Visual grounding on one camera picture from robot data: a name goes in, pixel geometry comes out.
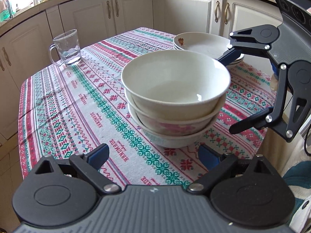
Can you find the clear glass mug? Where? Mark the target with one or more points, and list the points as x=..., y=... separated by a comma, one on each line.
x=68, y=49

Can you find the patterned red green tablecloth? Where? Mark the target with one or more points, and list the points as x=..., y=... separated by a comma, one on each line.
x=73, y=102

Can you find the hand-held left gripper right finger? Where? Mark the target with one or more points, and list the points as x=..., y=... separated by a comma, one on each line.
x=209, y=156

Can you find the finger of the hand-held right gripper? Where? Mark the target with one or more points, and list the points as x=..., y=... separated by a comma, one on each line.
x=245, y=126
x=230, y=55

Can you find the kitchen faucet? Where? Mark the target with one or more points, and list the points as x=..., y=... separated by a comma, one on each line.
x=8, y=7

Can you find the plain white bowl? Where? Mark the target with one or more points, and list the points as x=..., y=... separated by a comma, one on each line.
x=175, y=82

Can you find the teal white cloth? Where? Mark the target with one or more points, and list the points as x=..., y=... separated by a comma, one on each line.
x=298, y=174

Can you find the beige kitchen countertop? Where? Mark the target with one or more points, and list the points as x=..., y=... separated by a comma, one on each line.
x=36, y=7

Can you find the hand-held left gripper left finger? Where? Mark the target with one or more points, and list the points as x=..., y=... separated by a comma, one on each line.
x=98, y=155

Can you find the white bowl pink flowers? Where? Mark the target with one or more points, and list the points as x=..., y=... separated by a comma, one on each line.
x=175, y=140
x=170, y=126

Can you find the white kitchen cabinets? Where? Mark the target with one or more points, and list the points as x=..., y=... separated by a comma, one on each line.
x=136, y=9

